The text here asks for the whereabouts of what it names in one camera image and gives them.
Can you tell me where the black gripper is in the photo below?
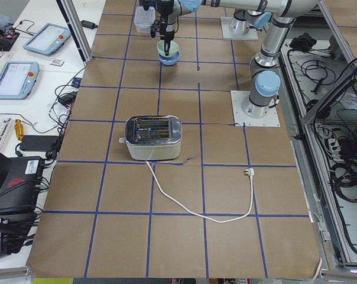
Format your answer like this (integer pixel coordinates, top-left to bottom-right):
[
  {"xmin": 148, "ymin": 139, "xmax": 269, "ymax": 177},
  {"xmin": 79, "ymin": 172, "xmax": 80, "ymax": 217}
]
[{"xmin": 158, "ymin": 0, "xmax": 174, "ymax": 56}]

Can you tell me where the green bowl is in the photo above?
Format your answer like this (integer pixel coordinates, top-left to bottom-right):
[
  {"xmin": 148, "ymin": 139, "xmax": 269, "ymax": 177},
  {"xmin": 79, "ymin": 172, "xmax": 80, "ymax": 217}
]
[{"xmin": 157, "ymin": 40, "xmax": 179, "ymax": 57}]

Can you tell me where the blue bowl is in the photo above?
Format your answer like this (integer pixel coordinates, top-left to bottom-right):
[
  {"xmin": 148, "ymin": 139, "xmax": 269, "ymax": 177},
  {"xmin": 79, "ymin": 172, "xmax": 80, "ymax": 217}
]
[{"xmin": 158, "ymin": 52, "xmax": 180, "ymax": 66}]

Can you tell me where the clear plastic container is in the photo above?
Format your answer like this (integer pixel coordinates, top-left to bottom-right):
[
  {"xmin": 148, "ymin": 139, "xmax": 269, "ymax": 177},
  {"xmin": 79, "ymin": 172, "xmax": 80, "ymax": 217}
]
[{"xmin": 134, "ymin": 6, "xmax": 155, "ymax": 33}]

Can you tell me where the black power adapter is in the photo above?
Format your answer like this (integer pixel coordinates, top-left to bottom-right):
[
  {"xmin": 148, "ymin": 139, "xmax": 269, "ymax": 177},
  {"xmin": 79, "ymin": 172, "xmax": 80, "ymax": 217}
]
[{"xmin": 80, "ymin": 20, "xmax": 98, "ymax": 30}]

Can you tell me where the cream toaster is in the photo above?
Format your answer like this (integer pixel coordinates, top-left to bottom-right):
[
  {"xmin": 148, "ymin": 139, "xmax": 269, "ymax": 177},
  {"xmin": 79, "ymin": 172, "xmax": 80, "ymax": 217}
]
[{"xmin": 118, "ymin": 115, "xmax": 182, "ymax": 161}]

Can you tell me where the upper teach pendant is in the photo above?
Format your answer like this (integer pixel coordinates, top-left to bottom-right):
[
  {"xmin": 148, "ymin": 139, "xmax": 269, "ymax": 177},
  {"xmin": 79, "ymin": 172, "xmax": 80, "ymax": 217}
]
[{"xmin": 23, "ymin": 23, "xmax": 71, "ymax": 56}]

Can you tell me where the teach pendant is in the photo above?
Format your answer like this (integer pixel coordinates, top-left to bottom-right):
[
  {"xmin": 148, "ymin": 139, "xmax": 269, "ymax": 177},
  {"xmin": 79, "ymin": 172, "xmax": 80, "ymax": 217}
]
[
  {"xmin": 0, "ymin": 62, "xmax": 40, "ymax": 100},
  {"xmin": 23, "ymin": 23, "xmax": 71, "ymax": 56}
]

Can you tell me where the lower teach pendant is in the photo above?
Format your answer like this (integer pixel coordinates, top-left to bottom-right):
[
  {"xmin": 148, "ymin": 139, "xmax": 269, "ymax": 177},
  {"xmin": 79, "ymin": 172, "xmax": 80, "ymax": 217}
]
[{"xmin": 0, "ymin": 62, "xmax": 40, "ymax": 100}]

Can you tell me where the yellow tool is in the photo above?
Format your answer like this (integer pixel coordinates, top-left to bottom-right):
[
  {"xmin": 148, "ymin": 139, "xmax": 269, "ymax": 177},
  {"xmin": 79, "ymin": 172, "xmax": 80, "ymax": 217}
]
[{"xmin": 14, "ymin": 119, "xmax": 24, "ymax": 141}]

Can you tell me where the white keyboard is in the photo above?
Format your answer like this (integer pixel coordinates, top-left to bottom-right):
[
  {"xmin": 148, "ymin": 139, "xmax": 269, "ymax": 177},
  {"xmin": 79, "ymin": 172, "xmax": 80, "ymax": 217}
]
[{"xmin": 0, "ymin": 117, "xmax": 15, "ymax": 151}]

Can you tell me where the black computer box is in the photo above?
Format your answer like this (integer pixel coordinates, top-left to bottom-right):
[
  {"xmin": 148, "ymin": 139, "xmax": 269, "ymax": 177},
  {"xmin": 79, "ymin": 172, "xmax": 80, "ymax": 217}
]
[{"xmin": 0, "ymin": 152, "xmax": 46, "ymax": 216}]

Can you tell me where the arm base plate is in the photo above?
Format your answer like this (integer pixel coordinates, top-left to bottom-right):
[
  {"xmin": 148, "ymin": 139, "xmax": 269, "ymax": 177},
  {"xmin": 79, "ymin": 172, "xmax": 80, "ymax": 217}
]
[
  {"xmin": 231, "ymin": 91, "xmax": 280, "ymax": 127},
  {"xmin": 220, "ymin": 17, "xmax": 258, "ymax": 41}
]

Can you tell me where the aluminium frame post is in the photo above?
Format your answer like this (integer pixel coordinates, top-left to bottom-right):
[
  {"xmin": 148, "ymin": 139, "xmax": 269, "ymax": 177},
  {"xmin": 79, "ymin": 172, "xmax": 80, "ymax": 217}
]
[{"xmin": 56, "ymin": 0, "xmax": 93, "ymax": 63}]

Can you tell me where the white toaster power cord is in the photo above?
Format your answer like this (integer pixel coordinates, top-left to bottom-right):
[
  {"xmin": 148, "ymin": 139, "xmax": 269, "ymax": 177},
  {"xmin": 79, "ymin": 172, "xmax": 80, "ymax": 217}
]
[{"xmin": 145, "ymin": 160, "xmax": 255, "ymax": 224}]

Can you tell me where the black cables bundle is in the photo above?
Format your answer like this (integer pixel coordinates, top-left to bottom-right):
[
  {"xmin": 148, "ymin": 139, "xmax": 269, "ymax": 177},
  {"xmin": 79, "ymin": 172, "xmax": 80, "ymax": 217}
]
[{"xmin": 286, "ymin": 47, "xmax": 357, "ymax": 264}]

